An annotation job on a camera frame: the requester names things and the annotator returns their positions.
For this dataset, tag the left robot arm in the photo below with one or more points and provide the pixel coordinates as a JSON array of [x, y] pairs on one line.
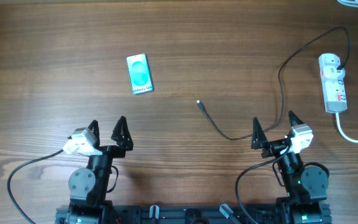
[[89, 186]]

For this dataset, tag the white charger plug adapter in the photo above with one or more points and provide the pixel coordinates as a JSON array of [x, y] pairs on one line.
[[330, 72]]

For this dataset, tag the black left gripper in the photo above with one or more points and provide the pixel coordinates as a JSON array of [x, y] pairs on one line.
[[125, 142]]

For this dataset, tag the teal Galaxy smartphone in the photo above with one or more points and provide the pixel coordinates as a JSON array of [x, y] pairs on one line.
[[139, 74]]

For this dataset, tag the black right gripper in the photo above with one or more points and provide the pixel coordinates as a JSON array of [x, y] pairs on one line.
[[273, 147]]

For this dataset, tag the white power strip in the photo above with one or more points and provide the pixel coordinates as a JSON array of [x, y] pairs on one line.
[[335, 99]]

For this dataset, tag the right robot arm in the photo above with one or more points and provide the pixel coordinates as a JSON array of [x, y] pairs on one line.
[[305, 183]]

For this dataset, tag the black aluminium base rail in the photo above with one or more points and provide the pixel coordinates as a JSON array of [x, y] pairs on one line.
[[194, 214]]

